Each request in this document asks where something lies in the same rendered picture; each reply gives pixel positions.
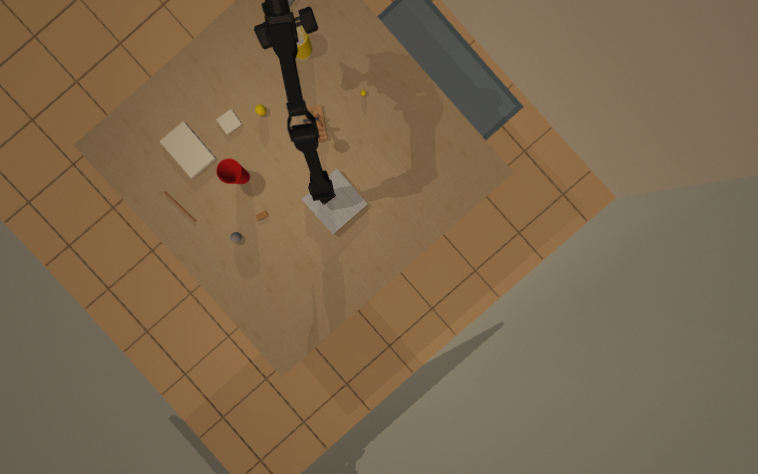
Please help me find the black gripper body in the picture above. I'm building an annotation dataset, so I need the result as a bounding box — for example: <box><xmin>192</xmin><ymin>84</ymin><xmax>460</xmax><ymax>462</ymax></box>
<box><xmin>254</xmin><ymin>7</ymin><xmax>318</xmax><ymax>50</ymax></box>

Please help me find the dark red cup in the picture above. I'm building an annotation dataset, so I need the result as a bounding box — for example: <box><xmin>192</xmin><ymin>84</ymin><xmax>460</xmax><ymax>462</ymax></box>
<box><xmin>217</xmin><ymin>158</ymin><xmax>250</xmax><ymax>184</ymax></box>

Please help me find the yellow cylindrical cup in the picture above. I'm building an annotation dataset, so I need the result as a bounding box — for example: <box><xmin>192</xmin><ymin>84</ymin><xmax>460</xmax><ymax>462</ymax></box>
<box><xmin>296</xmin><ymin>25</ymin><xmax>312</xmax><ymax>60</ymax></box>

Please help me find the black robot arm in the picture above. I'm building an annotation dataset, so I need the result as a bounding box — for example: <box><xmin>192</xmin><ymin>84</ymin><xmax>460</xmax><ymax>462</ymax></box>
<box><xmin>261</xmin><ymin>0</ymin><xmax>336</xmax><ymax>205</ymax></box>

